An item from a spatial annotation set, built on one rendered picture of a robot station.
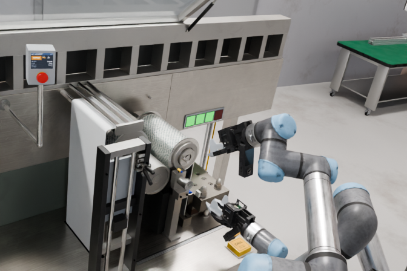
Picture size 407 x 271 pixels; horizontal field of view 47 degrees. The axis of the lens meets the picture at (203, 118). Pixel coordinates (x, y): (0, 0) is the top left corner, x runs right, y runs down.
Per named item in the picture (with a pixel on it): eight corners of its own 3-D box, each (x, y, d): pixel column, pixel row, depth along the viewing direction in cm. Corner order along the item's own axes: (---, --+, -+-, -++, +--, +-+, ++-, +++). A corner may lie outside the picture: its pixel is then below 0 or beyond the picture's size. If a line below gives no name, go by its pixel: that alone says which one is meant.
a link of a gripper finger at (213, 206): (208, 192, 175) (227, 204, 170) (206, 204, 178) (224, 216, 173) (203, 195, 173) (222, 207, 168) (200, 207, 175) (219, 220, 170)
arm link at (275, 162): (299, 179, 126) (302, 143, 131) (258, 172, 126) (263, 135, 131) (292, 187, 133) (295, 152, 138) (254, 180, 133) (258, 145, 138)
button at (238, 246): (238, 257, 181) (239, 252, 180) (226, 246, 186) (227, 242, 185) (251, 251, 186) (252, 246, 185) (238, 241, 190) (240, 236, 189)
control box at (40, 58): (28, 88, 123) (28, 52, 118) (25, 78, 128) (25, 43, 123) (56, 87, 126) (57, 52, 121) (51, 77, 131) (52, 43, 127)
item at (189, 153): (191, 166, 178) (177, 167, 173) (188, 163, 179) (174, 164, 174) (197, 149, 176) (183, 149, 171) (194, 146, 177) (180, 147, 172)
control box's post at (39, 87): (37, 146, 135) (38, 83, 126) (35, 143, 136) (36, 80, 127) (43, 144, 136) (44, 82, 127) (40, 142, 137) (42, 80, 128)
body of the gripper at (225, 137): (232, 127, 156) (256, 118, 146) (239, 152, 155) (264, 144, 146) (215, 131, 151) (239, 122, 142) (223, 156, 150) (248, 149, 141)
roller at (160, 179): (142, 198, 170) (145, 170, 164) (106, 164, 186) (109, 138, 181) (168, 189, 177) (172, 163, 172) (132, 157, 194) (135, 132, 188)
